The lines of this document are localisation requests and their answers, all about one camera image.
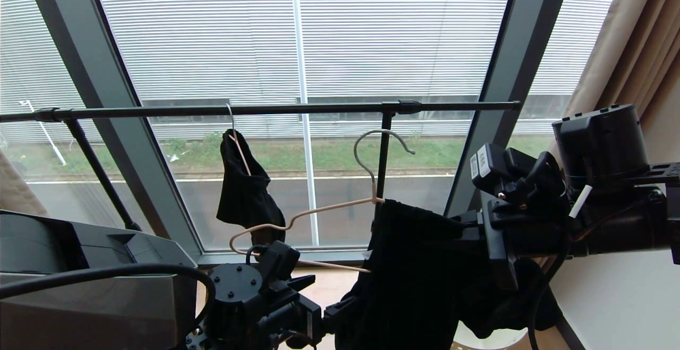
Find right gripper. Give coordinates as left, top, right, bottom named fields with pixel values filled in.
left=461, top=195, right=575, bottom=293

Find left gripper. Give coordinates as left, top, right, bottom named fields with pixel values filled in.
left=258, top=274, right=358, bottom=350

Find pink clothes hanger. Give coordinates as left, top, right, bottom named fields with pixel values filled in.
left=225, top=103, right=252, bottom=177
left=229, top=128, right=417, bottom=274

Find black garment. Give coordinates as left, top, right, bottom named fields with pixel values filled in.
left=333, top=198, right=564, bottom=350

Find black shorts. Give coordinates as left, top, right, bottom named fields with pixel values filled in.
left=216, top=128, right=287, bottom=245

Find white laundry basket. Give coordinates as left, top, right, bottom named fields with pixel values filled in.
left=452, top=321, right=532, bottom=350

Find black clothes rack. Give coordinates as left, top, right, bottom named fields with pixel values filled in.
left=0, top=100, right=522, bottom=234

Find beige curtain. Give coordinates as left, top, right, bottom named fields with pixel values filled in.
left=545, top=0, right=680, bottom=170
left=0, top=151, right=49, bottom=218

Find window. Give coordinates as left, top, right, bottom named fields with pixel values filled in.
left=0, top=0, right=630, bottom=267

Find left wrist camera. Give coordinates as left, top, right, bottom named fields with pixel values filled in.
left=245, top=240, right=302, bottom=283

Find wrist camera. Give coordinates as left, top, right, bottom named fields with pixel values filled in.
left=245, top=240, right=302, bottom=283
left=470, top=142, right=567, bottom=208

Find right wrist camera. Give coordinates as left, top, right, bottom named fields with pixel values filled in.
left=470, top=142, right=567, bottom=208

